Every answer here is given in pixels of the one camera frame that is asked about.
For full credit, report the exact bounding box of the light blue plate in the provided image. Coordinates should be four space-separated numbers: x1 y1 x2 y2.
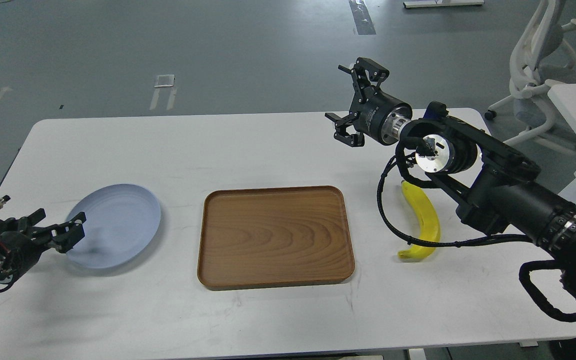
66 183 162 271

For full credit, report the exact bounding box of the white office chair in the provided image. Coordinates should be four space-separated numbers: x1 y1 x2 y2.
484 0 576 154

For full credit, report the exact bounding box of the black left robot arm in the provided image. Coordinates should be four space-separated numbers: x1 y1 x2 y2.
0 194 87 293

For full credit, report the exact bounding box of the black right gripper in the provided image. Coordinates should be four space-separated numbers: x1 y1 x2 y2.
325 57 413 148

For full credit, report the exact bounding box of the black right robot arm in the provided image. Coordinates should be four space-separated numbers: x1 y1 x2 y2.
325 57 576 322

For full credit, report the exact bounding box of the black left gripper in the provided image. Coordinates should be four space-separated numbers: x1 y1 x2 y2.
0 208 87 281

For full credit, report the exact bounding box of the wooden tray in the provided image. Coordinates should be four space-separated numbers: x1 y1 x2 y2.
197 186 355 291

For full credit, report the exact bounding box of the yellow banana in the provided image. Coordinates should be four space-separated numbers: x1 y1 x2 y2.
397 181 441 262

